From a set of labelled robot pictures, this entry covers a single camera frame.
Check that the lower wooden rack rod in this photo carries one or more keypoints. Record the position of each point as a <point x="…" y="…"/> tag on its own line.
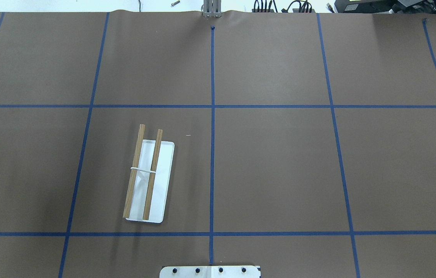
<point x="152" y="174"/>

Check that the white pedestal column with base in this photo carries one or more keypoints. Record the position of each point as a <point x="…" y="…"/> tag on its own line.
<point x="230" y="271"/>

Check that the wooden rack rod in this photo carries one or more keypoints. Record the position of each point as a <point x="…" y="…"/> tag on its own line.
<point x="152" y="174"/>
<point x="133" y="171"/>

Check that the aluminium frame post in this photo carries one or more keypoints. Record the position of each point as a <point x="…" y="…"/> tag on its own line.
<point x="212" y="8"/>

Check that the upper wooden rack rod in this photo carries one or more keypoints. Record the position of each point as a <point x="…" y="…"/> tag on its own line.
<point x="133" y="171"/>

